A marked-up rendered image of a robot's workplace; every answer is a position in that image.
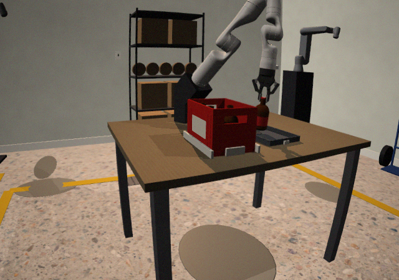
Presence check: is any red plastic bottle crate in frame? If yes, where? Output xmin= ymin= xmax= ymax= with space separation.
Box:
xmin=187 ymin=98 xmax=257 ymax=157

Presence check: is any brown glass bottle with red label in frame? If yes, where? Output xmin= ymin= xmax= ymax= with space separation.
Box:
xmin=256 ymin=97 xmax=269 ymax=130

